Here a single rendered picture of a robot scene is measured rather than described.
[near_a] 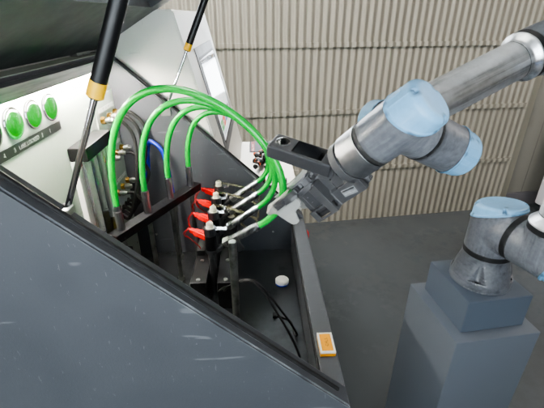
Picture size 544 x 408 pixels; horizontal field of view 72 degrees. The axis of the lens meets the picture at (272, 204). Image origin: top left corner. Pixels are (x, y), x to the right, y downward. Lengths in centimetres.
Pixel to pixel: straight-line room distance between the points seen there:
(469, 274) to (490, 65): 53
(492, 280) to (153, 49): 106
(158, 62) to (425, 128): 80
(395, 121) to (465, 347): 74
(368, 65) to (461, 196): 146
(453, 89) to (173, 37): 72
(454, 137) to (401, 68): 240
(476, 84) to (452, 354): 68
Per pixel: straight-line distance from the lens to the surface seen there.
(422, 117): 51
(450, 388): 124
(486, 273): 110
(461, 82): 77
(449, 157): 60
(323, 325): 84
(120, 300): 56
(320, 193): 62
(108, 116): 108
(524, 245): 100
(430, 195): 346
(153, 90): 74
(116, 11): 44
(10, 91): 69
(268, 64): 267
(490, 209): 103
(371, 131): 54
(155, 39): 113
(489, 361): 122
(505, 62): 84
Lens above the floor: 153
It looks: 27 degrees down
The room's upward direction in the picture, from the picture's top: straight up
